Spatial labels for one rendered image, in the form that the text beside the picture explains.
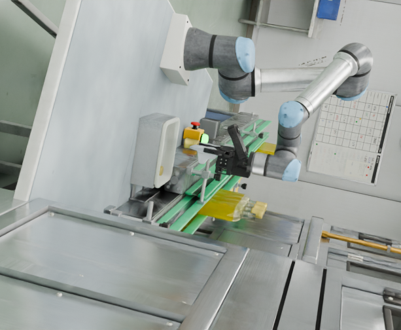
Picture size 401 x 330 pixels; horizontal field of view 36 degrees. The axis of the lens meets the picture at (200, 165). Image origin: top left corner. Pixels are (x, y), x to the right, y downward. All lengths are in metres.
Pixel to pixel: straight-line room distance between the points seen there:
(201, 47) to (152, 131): 0.35
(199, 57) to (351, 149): 6.10
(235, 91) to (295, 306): 1.27
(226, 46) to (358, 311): 1.20
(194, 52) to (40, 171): 0.89
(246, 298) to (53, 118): 0.62
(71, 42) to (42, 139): 0.23
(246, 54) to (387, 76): 6.01
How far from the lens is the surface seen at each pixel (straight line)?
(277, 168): 1.98
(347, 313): 1.15
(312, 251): 2.46
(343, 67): 2.11
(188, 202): 2.18
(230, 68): 2.14
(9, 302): 0.98
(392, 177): 8.22
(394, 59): 8.05
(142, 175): 2.01
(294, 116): 1.92
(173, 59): 2.09
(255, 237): 2.47
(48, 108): 1.40
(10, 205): 1.36
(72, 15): 1.45
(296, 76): 2.24
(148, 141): 1.98
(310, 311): 1.07
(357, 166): 8.16
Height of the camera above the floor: 1.36
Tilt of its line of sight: 12 degrees down
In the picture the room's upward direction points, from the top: 102 degrees clockwise
